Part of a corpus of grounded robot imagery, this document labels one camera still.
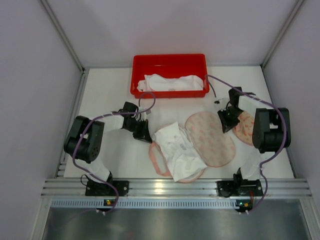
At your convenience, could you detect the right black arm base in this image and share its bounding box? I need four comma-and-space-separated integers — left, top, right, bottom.
217, 179, 264, 198

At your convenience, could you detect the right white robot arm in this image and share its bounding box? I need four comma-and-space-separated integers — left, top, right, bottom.
214, 87, 291, 181

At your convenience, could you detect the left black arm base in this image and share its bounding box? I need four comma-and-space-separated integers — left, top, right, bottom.
85, 180, 130, 197

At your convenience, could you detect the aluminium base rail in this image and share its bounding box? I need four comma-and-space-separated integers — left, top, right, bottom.
40, 178, 312, 209

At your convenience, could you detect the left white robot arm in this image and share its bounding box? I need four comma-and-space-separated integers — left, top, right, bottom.
63, 101, 152, 185

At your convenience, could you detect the red plastic bin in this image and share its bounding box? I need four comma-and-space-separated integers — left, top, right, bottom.
130, 53, 210, 99

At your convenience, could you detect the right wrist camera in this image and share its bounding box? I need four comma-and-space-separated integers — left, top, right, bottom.
214, 97, 229, 111

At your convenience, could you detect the pink floral laundry bag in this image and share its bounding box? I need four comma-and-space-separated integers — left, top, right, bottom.
232, 111, 254, 146
148, 111, 237, 184

